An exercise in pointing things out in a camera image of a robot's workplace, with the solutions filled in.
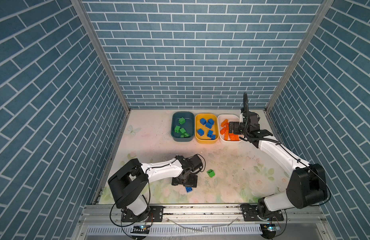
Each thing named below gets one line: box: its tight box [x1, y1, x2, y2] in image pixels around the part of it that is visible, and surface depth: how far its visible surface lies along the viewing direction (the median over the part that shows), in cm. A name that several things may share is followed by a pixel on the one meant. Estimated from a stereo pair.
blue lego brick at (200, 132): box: [197, 128, 205, 137], surface depth 107 cm
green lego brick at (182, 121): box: [178, 117, 186, 125], surface depth 114 cm
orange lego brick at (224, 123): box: [220, 119, 229, 127], surface depth 113 cm
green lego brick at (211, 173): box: [206, 169, 216, 178], surface depth 88 cm
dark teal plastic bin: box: [171, 111, 195, 142], surface depth 110 cm
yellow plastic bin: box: [194, 113, 219, 142], surface depth 110 cm
